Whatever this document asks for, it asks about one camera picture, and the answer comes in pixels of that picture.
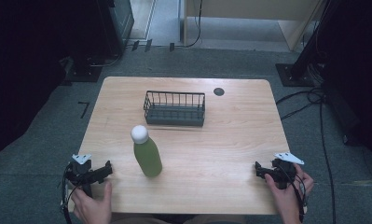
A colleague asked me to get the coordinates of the dark curtain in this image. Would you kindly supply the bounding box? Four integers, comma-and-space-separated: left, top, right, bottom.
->
0, 0, 101, 169

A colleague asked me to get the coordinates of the grey floor cable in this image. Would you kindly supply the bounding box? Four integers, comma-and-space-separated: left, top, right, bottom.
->
90, 50, 126, 68

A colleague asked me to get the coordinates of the thin black hanging cable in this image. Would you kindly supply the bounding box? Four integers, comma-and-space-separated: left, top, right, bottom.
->
173, 0, 204, 49

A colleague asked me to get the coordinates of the black cabinet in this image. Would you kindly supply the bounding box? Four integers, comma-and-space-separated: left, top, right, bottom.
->
94, 0, 135, 59

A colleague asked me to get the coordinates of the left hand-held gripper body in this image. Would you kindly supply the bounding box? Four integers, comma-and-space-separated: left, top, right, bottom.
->
64, 153, 97, 199

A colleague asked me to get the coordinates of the person's lap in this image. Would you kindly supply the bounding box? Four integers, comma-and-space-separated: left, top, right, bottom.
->
109, 213, 247, 224

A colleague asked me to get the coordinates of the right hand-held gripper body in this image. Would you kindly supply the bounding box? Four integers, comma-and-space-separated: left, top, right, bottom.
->
269, 151, 306, 190

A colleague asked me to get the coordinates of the light wooden furniture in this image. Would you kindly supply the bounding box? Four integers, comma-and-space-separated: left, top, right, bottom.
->
183, 0, 326, 52

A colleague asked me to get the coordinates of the black stand with base plate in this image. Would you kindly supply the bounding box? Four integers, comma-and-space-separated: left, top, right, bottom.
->
274, 0, 338, 88

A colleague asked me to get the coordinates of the green bottle with white cap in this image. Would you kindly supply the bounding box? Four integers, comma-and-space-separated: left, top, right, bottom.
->
130, 124, 163, 178

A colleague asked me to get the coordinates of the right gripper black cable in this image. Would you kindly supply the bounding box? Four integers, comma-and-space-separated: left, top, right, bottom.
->
280, 169, 309, 224

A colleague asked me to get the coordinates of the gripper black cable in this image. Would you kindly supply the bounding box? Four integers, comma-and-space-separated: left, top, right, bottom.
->
60, 162, 82, 224
280, 169, 309, 224

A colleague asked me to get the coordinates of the black floor cable bundle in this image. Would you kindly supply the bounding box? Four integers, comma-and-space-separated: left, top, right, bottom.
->
275, 87, 338, 224

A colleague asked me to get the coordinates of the person's left hand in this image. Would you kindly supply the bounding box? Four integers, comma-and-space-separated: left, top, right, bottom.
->
70, 180, 113, 224

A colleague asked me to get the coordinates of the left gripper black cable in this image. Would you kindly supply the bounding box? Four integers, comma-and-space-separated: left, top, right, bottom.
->
60, 162, 82, 224

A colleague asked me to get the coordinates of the person's right hand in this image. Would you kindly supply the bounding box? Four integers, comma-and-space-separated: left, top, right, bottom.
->
264, 162, 315, 216

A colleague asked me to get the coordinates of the dark stand base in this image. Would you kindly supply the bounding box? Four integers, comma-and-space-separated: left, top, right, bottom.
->
61, 55, 103, 84

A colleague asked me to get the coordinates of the black wire basket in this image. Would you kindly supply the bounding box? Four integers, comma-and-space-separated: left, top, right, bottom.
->
143, 90, 207, 128

